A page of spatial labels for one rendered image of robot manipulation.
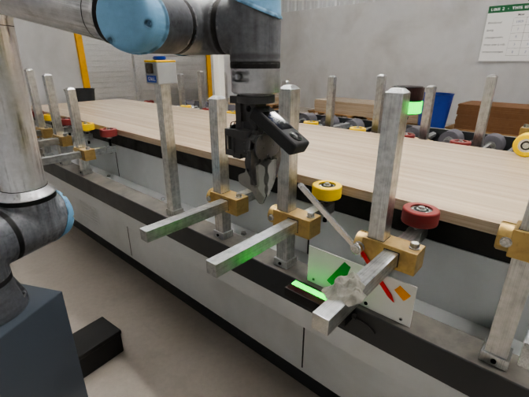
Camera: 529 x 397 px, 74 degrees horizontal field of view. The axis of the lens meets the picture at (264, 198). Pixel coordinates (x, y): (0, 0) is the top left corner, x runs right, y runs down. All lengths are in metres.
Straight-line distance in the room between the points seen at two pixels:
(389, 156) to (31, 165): 0.89
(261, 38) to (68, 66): 8.12
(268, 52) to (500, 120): 6.20
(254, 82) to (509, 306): 0.58
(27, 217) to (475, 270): 1.14
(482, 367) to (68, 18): 0.91
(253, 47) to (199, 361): 1.38
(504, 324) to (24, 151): 1.13
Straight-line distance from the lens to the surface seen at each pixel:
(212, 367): 1.69
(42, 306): 1.17
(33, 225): 1.14
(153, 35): 0.57
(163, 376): 1.69
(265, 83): 0.64
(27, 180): 1.13
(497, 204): 1.01
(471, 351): 0.84
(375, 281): 0.69
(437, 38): 8.41
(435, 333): 0.85
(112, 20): 0.59
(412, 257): 0.76
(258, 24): 0.64
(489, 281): 0.99
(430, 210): 0.88
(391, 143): 0.71
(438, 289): 1.04
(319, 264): 0.88
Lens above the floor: 1.22
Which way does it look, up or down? 21 degrees down
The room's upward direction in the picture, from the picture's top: straight up
